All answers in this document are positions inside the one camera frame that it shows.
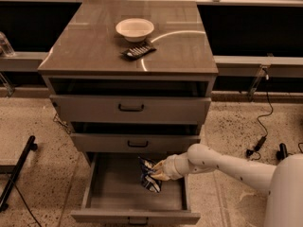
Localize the black power adapter cable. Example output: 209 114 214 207
245 73 303 162

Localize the grey drawer cabinet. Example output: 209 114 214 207
37 0 220 163

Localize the grey drawer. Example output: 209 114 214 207
71 153 201 226
50 96 211 124
71 133 200 153

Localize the blue chip bag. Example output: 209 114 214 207
138 157 162 193

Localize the black left floor cable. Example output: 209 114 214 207
6 173 43 227

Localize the grey top drawer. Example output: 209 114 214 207
50 96 211 124

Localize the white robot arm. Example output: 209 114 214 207
152 144 303 227

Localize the black remote control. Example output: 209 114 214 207
122 41 155 61

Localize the grey bottom drawer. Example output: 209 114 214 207
71 153 201 226

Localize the black stand leg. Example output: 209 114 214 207
276 143 288 161
0 135 38 212

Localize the clear plastic bottle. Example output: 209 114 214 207
0 31 15 57

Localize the white bowl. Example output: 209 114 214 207
116 18 154 43

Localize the black right stand leg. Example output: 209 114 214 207
276 143 288 161

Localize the black left stand leg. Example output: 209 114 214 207
0 135 38 212

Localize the grey middle drawer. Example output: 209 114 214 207
71 133 200 153

